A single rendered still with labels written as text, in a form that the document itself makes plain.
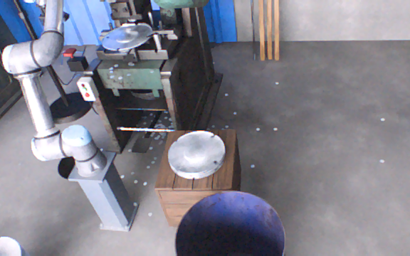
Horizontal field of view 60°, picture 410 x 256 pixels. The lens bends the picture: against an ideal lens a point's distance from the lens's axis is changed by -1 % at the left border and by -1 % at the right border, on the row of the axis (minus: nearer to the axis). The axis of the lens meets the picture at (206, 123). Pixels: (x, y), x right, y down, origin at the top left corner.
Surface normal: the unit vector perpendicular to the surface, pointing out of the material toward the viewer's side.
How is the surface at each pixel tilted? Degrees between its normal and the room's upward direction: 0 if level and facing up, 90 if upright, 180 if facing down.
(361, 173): 0
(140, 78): 90
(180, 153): 0
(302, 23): 90
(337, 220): 0
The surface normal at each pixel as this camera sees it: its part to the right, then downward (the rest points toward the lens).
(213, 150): -0.15, -0.73
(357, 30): -0.22, 0.68
